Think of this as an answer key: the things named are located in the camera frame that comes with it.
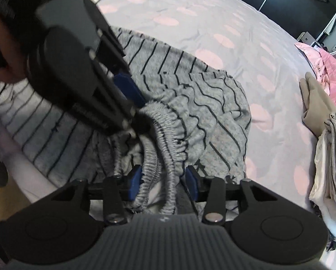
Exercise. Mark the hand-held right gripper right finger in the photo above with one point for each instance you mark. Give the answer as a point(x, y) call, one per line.
point(192, 182)

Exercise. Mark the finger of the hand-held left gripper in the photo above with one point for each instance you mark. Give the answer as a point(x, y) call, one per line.
point(114, 109)
point(128, 87)

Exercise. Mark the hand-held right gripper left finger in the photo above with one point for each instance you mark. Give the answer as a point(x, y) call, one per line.
point(135, 182)

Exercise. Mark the grey striped pajama pants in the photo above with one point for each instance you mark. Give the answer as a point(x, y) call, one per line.
point(207, 112)

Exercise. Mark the grey striped pajama top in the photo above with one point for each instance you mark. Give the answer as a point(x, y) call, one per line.
point(44, 135)

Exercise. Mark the person's left hand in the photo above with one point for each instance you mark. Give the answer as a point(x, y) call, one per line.
point(10, 53)

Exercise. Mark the grey bedspread with pink dots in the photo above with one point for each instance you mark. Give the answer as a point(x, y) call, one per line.
point(213, 19)

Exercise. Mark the white folded garment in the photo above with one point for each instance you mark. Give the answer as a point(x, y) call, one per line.
point(321, 180)

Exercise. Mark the beige folded garment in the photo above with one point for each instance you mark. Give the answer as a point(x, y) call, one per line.
point(322, 107)

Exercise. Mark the black sliding wardrobe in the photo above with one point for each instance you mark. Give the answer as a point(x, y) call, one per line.
point(283, 2)

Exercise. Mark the grey bedside cabinet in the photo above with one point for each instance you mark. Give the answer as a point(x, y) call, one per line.
point(307, 39)

